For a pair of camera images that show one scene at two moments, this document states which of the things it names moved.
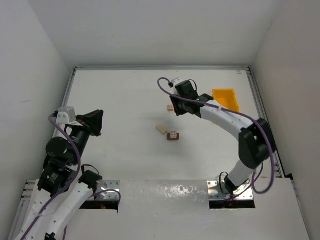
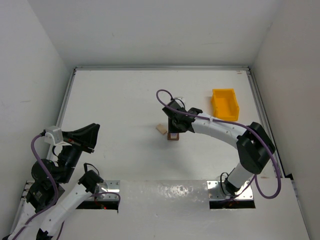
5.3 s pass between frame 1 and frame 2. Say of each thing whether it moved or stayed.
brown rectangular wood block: stayed
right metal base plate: stayed
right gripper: moved
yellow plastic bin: stayed
